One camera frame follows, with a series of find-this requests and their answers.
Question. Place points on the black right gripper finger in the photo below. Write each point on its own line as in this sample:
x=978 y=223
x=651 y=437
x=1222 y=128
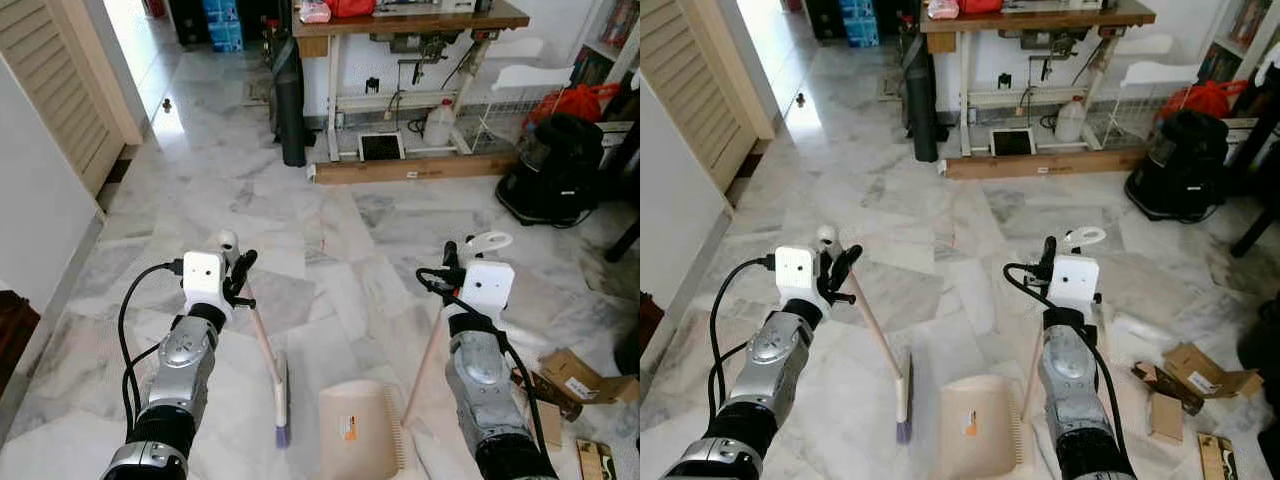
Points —
x=452 y=258
x=1048 y=252

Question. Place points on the long wooden plank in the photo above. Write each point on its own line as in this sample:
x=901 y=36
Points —
x=400 y=168
x=1040 y=163

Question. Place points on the white-framed black foot pedal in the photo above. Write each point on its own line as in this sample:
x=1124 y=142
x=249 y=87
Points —
x=1012 y=142
x=381 y=147

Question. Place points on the translucent plastic jug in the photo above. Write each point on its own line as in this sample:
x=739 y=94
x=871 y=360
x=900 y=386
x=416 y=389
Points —
x=438 y=125
x=1070 y=120

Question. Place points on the black vacuum cleaner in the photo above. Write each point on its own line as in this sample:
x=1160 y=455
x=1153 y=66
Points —
x=1180 y=165
x=555 y=170

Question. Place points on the dark brown cardboard piece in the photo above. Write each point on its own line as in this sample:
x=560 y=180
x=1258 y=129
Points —
x=555 y=400
x=1175 y=390

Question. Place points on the open brown cardboard box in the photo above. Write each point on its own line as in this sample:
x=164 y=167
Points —
x=575 y=380
x=1200 y=372

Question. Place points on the black cylindrical bag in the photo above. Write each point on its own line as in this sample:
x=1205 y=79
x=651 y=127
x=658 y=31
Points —
x=290 y=110
x=920 y=105

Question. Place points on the flat light cardboard piece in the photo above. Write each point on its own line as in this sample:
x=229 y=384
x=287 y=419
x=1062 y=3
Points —
x=550 y=425
x=1166 y=420

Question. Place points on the black table leg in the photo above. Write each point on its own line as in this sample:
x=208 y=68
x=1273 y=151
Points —
x=1255 y=232
x=622 y=243

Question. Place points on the dark reddish wooden furniture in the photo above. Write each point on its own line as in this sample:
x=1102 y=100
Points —
x=650 y=320
x=15 y=335

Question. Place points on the black rounded object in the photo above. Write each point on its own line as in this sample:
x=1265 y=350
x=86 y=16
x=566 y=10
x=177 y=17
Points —
x=630 y=350
x=1262 y=340

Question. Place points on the red plastic bag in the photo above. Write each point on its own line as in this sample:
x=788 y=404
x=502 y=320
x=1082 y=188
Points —
x=575 y=103
x=1210 y=98

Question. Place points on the printed cardboard box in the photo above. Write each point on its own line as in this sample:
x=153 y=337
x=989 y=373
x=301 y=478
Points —
x=618 y=135
x=1245 y=125

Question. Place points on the grey sewing table motor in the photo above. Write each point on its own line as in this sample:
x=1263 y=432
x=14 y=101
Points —
x=400 y=40
x=1032 y=37

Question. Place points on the printed cardboard strip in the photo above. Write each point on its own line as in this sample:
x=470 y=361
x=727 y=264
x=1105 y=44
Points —
x=596 y=462
x=1217 y=458

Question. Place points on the louvred wooden door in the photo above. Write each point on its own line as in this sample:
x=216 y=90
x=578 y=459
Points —
x=700 y=80
x=60 y=70

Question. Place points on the wooden-top sewing table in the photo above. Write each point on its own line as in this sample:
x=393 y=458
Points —
x=420 y=20
x=1040 y=17

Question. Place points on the blue box stack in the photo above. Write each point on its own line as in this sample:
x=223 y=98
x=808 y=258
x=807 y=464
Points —
x=222 y=25
x=858 y=22

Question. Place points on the black cabinet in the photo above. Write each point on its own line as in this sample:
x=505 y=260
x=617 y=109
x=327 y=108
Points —
x=185 y=20
x=820 y=18

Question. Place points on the white bookshelf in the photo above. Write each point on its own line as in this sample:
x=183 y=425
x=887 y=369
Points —
x=1230 y=40
x=610 y=48

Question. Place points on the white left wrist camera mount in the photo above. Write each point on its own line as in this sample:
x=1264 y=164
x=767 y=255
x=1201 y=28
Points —
x=797 y=272
x=203 y=278

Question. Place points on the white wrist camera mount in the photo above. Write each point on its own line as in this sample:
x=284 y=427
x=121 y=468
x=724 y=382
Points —
x=1076 y=282
x=490 y=288
x=203 y=278
x=797 y=272

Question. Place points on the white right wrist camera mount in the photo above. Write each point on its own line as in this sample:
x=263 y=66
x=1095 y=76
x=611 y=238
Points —
x=1076 y=282
x=490 y=288

